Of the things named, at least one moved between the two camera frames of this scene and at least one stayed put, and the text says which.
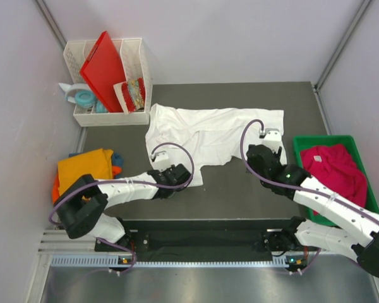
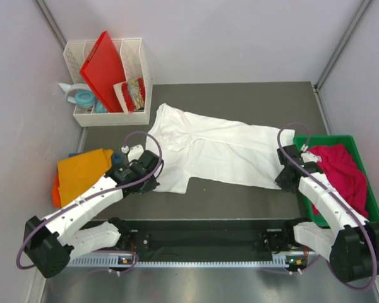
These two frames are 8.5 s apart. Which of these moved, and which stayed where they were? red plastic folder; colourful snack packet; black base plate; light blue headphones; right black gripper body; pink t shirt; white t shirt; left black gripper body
Moved: left black gripper body; white t shirt; right black gripper body
Stayed: red plastic folder; colourful snack packet; light blue headphones; black base plate; pink t shirt
